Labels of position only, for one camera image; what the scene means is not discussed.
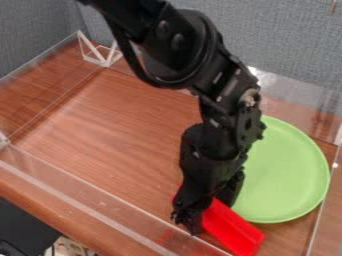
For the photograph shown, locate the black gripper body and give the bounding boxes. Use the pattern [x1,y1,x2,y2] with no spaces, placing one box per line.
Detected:
[171,124,248,220]

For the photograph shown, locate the white power strip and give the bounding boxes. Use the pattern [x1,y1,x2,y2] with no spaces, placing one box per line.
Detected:
[43,236,99,256]

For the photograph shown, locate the black box under table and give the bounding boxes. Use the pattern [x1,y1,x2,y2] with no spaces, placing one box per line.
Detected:
[0,198,62,256]

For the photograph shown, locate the clear acrylic corner bracket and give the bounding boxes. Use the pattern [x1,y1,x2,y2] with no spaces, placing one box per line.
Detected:
[78,31,123,68]

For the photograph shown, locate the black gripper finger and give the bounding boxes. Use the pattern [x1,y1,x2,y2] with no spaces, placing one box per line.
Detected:
[217,171,246,207]
[183,209,205,236]

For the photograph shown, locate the green round plate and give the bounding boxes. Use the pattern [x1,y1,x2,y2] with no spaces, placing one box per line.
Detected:
[234,116,330,224]

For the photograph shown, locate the clear acrylic enclosure wall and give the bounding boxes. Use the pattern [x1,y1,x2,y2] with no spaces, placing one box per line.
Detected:
[0,32,342,256]

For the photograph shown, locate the red rectangular block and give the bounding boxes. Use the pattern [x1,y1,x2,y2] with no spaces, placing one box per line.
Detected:
[171,194,268,256]

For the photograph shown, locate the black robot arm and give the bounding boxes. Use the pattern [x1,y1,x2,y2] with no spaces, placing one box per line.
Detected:
[77,0,266,234]

